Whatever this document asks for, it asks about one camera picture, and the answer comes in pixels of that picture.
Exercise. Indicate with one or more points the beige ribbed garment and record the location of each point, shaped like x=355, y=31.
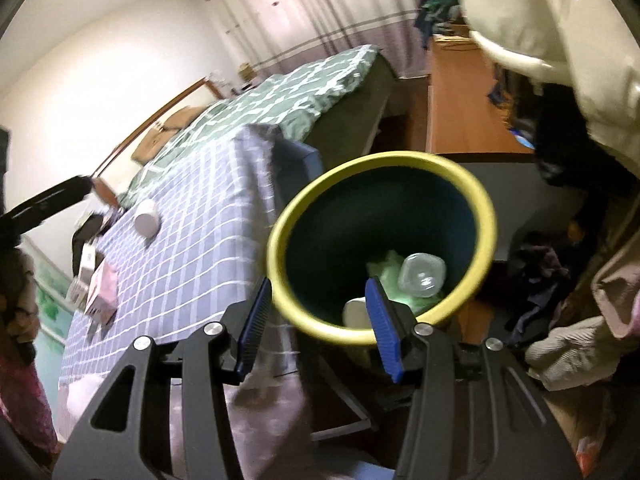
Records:
x=575, y=355

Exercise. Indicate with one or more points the cream puffer jacket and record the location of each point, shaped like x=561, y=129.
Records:
x=550, y=20

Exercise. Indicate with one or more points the white paper cup pink print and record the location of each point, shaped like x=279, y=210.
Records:
x=354, y=312

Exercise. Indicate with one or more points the dark grey packet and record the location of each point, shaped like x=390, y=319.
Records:
x=90, y=232

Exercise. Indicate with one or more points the wardrobe with sliding doors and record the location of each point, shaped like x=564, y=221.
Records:
x=50, y=310

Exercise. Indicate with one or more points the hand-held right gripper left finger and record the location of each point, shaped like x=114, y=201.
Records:
x=255, y=320

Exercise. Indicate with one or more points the green and white carton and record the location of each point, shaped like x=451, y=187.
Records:
x=82, y=270

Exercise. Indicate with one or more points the white printed paper bowl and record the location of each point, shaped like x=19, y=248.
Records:
x=146, y=220

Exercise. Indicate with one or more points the pink and white curtain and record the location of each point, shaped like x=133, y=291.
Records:
x=325, y=15

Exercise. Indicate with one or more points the yellow tissue box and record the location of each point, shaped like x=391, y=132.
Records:
x=245, y=72

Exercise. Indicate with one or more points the black clothes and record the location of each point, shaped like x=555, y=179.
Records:
x=575, y=145

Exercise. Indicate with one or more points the person's left forearm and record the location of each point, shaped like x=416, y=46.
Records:
x=25, y=395

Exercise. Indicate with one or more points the green checked duvet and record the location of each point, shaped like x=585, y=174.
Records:
x=280, y=95

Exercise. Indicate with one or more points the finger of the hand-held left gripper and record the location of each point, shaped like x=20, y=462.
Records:
x=55, y=198

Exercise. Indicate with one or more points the dark purple clothes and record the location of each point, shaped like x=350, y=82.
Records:
x=537, y=280

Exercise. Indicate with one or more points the pink box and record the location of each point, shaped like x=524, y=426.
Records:
x=102, y=290

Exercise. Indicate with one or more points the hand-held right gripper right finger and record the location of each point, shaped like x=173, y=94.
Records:
x=382, y=330

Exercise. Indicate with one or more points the grey checked tablecloth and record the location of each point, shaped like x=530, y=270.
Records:
x=200, y=240

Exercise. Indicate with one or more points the wooden bed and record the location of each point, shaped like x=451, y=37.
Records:
x=150, y=115

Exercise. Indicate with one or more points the pile of clothes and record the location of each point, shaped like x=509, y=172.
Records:
x=440, y=10

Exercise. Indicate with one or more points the green plastic bag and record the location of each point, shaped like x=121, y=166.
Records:
x=385, y=272

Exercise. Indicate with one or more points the wooden desk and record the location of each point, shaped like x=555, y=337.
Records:
x=465, y=105

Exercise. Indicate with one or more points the clear plastic container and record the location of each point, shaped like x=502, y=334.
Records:
x=422, y=275

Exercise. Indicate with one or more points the brown pillow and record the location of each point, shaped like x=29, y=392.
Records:
x=150, y=146
x=181, y=117

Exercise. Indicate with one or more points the dark bin with yellow rim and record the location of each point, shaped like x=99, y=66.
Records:
x=375, y=210

